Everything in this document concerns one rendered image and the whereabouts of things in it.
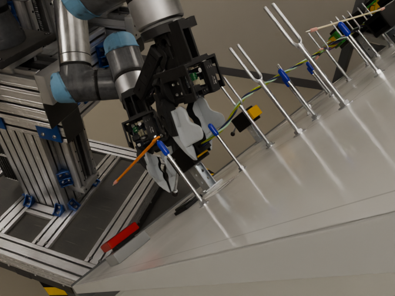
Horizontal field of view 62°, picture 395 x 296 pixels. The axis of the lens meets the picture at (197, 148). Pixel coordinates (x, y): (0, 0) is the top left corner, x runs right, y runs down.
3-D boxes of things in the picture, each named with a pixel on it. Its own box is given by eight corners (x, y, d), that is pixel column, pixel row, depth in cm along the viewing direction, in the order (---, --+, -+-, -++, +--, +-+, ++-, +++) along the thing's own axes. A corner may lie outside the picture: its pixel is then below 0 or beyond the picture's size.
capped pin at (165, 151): (202, 205, 42) (153, 137, 43) (210, 199, 42) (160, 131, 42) (197, 209, 41) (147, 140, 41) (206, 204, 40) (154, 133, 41)
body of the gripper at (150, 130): (128, 150, 63) (111, 96, 66) (144, 158, 71) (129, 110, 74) (164, 135, 62) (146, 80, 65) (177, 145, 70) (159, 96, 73)
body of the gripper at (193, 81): (197, 106, 47) (166, 19, 43) (159, 113, 53) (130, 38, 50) (227, 89, 52) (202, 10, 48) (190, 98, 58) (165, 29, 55)
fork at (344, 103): (348, 105, 35) (267, 1, 36) (335, 113, 37) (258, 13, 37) (356, 98, 36) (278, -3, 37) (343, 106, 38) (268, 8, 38)
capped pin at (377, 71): (373, 78, 43) (332, 26, 43) (375, 76, 44) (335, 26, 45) (384, 71, 42) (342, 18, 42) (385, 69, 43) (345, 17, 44)
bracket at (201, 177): (215, 184, 61) (198, 162, 61) (222, 179, 59) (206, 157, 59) (199, 197, 58) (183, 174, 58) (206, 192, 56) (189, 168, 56)
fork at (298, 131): (301, 134, 41) (232, 43, 42) (291, 140, 42) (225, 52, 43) (308, 127, 42) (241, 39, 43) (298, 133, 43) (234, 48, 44)
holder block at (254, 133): (248, 148, 104) (230, 123, 105) (272, 132, 94) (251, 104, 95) (239, 155, 102) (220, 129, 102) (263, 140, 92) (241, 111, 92)
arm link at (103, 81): (103, 82, 88) (94, 59, 78) (146, 79, 90) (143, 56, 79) (104, 109, 86) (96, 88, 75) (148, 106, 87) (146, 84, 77)
